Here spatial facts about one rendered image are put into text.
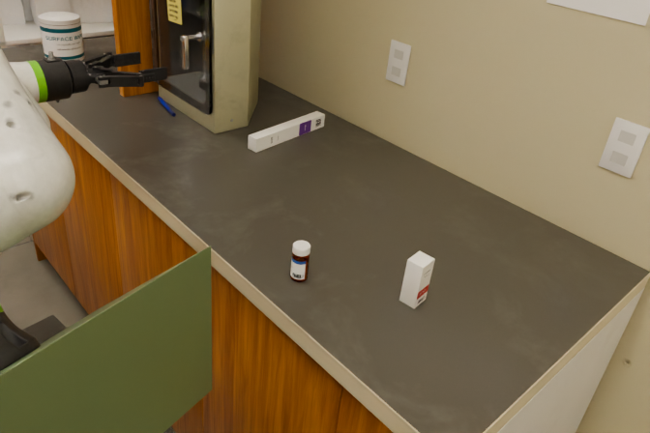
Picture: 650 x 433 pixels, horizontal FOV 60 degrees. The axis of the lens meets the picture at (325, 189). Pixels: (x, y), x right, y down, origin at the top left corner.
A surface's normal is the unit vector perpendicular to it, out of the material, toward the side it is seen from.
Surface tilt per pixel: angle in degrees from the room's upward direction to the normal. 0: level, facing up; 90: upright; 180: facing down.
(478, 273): 0
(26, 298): 0
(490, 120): 90
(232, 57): 90
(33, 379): 90
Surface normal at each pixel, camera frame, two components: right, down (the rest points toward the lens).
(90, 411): 0.82, 0.35
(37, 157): 0.74, -0.35
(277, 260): 0.09, -0.87
